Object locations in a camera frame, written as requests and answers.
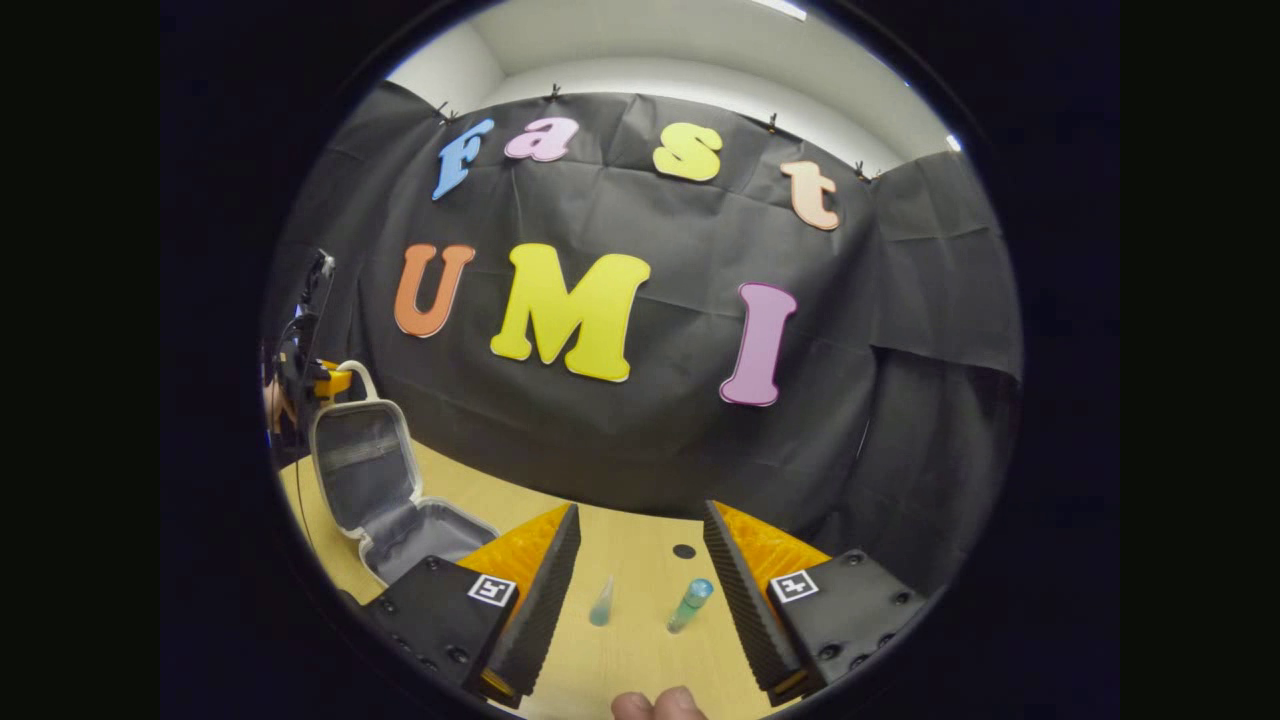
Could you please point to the white hard-shell suitcase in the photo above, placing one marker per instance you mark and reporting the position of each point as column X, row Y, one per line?
column 365, row 470

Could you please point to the blue cap skincare bottle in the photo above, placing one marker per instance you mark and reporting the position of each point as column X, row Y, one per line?
column 690, row 605

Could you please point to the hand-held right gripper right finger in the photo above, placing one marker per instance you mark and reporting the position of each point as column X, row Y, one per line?
column 735, row 590

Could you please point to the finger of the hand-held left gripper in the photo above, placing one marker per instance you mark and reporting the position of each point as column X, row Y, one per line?
column 335, row 383

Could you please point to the long ceiling light panel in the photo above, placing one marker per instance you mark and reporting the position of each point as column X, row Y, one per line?
column 790, row 8

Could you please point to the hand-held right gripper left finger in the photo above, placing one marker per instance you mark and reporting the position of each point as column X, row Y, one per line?
column 545, row 600

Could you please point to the small teal cone bottle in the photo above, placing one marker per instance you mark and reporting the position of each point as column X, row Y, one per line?
column 601, row 608

